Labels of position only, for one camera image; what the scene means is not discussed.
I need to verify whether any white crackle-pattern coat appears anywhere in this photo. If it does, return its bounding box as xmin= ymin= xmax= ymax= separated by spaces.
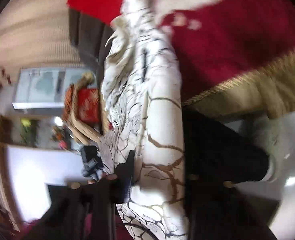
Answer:
xmin=99 ymin=0 xmax=189 ymax=239

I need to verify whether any beige jacket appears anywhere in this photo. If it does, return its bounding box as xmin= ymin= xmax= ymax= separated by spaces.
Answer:
xmin=65 ymin=72 xmax=110 ymax=145

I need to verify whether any flower bouquet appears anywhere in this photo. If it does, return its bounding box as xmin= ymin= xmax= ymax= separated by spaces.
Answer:
xmin=51 ymin=126 xmax=68 ymax=150

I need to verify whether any wooden display cabinet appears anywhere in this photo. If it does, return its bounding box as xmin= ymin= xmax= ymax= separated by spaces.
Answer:
xmin=0 ymin=115 xmax=79 ymax=151

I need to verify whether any orange black patterned cloth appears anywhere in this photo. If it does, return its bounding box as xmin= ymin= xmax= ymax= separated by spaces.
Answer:
xmin=62 ymin=83 xmax=74 ymax=122

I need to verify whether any red gift box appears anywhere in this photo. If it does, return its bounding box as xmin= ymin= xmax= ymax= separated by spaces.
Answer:
xmin=77 ymin=88 xmax=100 ymax=125

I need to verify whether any silver refrigerator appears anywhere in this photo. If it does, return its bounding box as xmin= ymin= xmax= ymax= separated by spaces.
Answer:
xmin=12 ymin=67 xmax=91 ymax=109

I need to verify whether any floral red beige blanket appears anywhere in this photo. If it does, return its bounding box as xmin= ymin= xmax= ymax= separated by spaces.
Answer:
xmin=107 ymin=0 xmax=295 ymax=120

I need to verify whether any dark brown leather sofa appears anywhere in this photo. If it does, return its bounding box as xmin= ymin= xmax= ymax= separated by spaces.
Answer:
xmin=68 ymin=8 xmax=115 ymax=81

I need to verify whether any beige dotted curtain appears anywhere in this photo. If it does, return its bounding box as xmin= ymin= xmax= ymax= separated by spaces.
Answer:
xmin=0 ymin=0 xmax=82 ymax=87

